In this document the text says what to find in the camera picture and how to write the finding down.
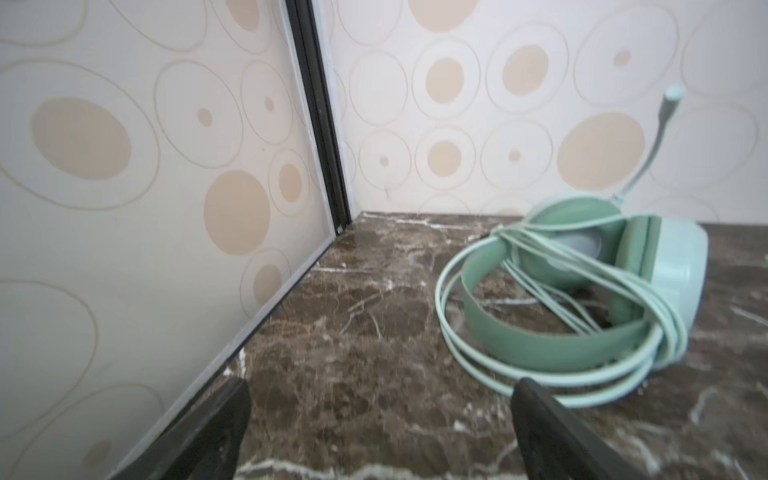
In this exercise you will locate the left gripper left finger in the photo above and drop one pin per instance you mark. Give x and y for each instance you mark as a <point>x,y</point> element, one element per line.
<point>205,444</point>

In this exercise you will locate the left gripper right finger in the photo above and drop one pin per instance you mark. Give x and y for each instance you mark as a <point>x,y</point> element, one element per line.
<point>555,444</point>

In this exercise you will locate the mint green wired headphones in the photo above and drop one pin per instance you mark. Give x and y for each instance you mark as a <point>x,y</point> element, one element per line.
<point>627,287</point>

